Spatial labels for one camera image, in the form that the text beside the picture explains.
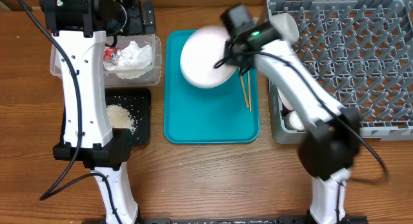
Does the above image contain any grey dishwasher rack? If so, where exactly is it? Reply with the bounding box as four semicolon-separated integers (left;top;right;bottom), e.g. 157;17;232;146
266;0;412;141

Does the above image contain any red foil snack wrapper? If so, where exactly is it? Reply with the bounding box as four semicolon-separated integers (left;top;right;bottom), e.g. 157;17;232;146
103;46;119;64

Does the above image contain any clear plastic waste bin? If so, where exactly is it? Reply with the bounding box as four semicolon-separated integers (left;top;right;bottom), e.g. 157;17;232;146
54;31;161;88

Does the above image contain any black rail at table edge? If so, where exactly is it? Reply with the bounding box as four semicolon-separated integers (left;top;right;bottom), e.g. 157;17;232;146
82;216;368;224

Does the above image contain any large white round plate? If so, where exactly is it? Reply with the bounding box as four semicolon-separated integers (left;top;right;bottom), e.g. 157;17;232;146
180;26;236;88

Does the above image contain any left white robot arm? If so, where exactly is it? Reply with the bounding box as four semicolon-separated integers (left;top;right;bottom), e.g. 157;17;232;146
39;0;156;223

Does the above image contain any small pink bowl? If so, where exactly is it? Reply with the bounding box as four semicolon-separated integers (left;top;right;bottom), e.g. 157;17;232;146
277;89;294;111

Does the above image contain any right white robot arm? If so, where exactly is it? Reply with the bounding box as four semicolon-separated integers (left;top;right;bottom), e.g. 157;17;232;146
215;5;361;223

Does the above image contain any grey round bowl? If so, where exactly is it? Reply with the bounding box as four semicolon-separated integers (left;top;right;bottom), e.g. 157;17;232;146
270;13;299;45

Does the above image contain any crumpled white tissue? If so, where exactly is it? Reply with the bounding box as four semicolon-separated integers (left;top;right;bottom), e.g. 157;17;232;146
103;41;154;79

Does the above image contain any pile of rice grains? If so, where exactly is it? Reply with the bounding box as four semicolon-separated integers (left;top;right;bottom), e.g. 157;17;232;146
106;105;136;134

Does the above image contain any black tray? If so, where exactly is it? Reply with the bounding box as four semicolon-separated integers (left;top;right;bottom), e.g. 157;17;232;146
54;85;151;157

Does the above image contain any white paper cup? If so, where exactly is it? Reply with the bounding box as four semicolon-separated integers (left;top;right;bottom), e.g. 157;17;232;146
285;111;305;131

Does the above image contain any teal plastic tray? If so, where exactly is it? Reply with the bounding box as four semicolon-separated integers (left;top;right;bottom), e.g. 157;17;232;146
164;30;260;144

